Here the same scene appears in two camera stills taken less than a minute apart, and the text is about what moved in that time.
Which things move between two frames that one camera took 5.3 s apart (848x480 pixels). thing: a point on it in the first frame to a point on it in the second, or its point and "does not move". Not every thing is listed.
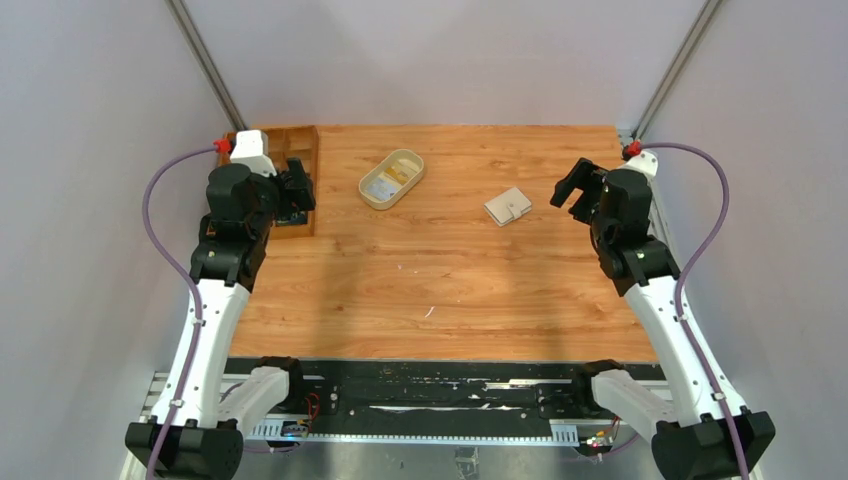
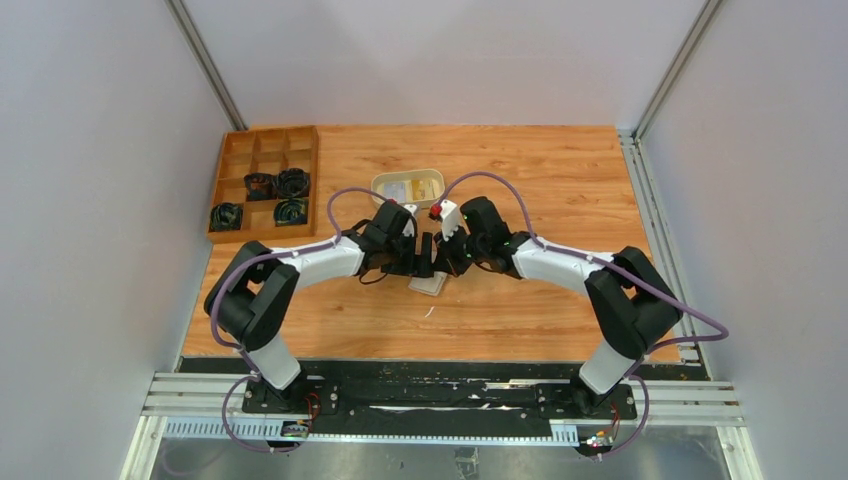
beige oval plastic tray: [389, 180] to [420, 187]
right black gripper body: [582, 188] to [454, 250]
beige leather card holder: [508, 207] to [429, 285]
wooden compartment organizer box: [285, 142] does not move
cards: [386, 185] to [412, 190]
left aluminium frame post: [206, 63] does not move
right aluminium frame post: [676, 70] does not move
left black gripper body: [295, 188] to [404, 261]
